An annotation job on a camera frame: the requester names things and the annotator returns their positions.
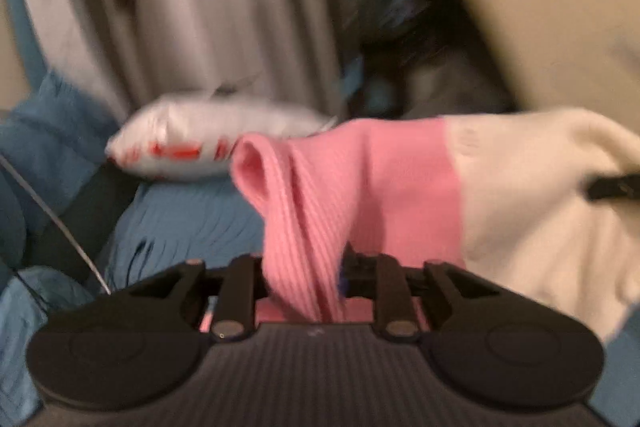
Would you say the white floral curtain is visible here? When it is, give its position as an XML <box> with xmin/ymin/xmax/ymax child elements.
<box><xmin>3</xmin><ymin>0</ymin><xmax>344</xmax><ymax>116</ymax></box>

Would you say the white red patterned pillow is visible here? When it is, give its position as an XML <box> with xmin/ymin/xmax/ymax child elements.
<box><xmin>105</xmin><ymin>93</ymin><xmax>337</xmax><ymax>181</ymax></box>

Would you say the blue quilted bedspread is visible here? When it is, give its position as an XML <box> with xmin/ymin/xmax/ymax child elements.
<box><xmin>1</xmin><ymin>176</ymin><xmax>264</xmax><ymax>426</ymax></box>

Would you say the pink and white sweater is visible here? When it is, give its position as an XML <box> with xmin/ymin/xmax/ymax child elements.
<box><xmin>231</xmin><ymin>108</ymin><xmax>639</xmax><ymax>339</ymax></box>

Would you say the thin grey cable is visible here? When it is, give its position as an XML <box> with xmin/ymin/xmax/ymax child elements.
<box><xmin>0</xmin><ymin>152</ymin><xmax>113</xmax><ymax>295</ymax></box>

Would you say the blue pillow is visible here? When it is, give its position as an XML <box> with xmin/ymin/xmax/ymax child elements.
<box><xmin>1</xmin><ymin>72</ymin><xmax>119</xmax><ymax>267</ymax></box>

